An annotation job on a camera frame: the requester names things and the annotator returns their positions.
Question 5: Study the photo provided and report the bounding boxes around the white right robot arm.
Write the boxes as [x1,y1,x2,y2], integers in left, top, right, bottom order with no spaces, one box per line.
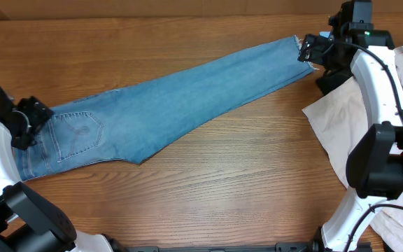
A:
[276,0,403,252]

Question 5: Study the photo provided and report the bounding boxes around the blue denim jeans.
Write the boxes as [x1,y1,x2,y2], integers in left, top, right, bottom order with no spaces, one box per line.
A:
[15,36,313,181]

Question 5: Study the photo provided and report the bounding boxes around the black dark garment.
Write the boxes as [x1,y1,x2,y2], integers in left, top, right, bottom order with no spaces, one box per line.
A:
[316,66,353,96]

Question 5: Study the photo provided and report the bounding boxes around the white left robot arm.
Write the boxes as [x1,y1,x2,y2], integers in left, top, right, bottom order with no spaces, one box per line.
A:
[0,88,124,252]

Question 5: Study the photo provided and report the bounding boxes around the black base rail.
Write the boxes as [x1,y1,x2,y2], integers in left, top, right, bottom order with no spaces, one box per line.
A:
[99,233,374,252]

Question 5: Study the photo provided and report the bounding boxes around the beige cloth garment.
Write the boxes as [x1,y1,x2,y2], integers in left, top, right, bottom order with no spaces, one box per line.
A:
[310,41,403,251]

